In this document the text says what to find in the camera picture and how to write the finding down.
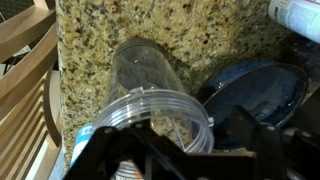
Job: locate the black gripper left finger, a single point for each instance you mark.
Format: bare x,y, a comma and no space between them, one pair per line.
110,153

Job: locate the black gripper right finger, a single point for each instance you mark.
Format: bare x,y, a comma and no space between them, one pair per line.
260,146

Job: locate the clear plastic blender cup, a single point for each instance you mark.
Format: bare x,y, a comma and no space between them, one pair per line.
146,80

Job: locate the wooden slatted chair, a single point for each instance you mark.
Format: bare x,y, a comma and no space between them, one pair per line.
23,66

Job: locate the dark blue bowl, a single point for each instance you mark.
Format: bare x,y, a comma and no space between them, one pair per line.
260,90

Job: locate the white orange labelled bottle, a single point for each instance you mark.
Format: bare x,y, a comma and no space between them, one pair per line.
300,16

